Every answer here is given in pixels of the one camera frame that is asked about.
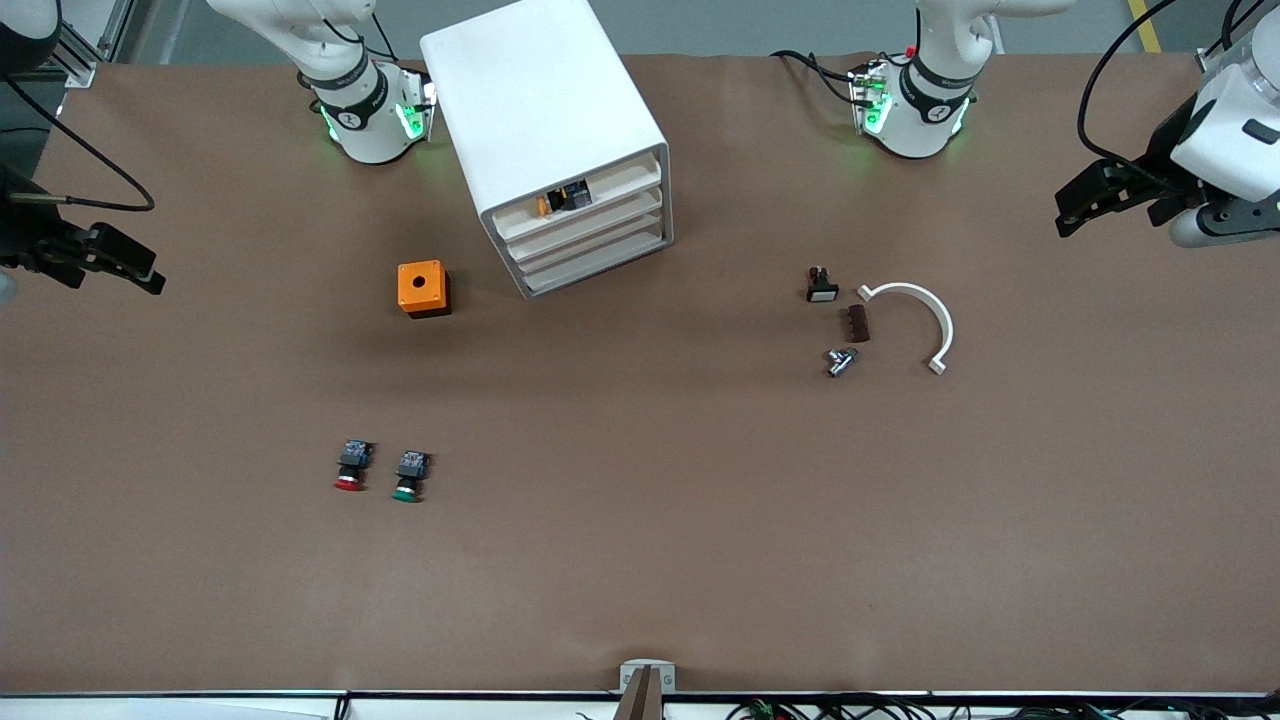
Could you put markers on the white curved plastic bracket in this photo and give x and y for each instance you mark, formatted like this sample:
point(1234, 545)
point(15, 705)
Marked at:
point(940, 315)

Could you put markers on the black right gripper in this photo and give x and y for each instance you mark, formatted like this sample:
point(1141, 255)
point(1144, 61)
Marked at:
point(22, 232)

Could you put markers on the metal table edge bracket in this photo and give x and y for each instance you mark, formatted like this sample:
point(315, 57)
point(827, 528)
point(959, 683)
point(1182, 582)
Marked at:
point(647, 680)

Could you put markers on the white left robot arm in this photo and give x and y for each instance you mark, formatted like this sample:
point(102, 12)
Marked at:
point(1235, 110)

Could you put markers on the aluminium profile frame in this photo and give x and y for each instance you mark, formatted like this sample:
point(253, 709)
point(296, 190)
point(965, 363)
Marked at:
point(85, 45)
point(1235, 35)

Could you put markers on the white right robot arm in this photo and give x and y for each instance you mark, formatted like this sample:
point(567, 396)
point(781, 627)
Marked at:
point(350, 90)

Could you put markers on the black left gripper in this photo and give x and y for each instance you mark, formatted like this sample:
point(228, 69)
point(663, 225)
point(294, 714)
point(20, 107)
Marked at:
point(1160, 158)

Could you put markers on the silver metal fitting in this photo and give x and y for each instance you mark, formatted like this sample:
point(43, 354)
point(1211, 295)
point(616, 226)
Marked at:
point(840, 362)

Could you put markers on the brown terminal block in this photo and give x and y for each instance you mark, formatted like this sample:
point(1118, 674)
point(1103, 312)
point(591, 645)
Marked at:
point(856, 324)

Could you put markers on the red mushroom push button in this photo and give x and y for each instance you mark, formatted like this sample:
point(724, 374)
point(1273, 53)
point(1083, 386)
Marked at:
point(351, 468)

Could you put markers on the white drawer cabinet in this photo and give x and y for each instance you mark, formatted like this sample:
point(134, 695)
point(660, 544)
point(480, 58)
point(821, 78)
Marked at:
point(540, 100)

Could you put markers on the white plastic drawer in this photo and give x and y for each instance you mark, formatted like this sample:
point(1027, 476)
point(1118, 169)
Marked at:
point(590, 270)
point(590, 232)
point(590, 252)
point(620, 190)

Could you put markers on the black white square push button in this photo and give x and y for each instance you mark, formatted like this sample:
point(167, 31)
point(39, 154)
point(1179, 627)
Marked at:
point(822, 288)

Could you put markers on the orange button enclosure box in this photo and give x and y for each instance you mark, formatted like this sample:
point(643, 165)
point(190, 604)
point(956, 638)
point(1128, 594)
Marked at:
point(420, 286)

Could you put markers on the green mushroom push button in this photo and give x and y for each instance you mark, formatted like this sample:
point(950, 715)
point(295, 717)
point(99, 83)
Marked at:
point(409, 478)

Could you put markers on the yellow mushroom push button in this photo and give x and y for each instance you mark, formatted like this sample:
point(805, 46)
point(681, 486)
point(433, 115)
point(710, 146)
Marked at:
point(560, 198)

